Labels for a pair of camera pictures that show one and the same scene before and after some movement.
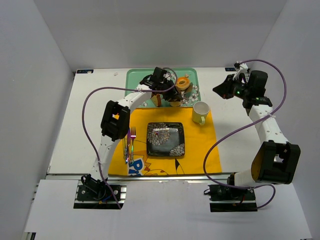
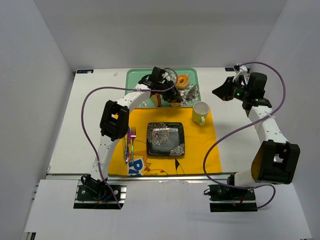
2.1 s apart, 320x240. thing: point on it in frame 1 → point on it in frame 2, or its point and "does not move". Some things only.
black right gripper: (230, 88) does not move
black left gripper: (172, 93) does not move
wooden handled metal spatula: (188, 89) → (194, 91)
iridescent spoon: (124, 141) does not move
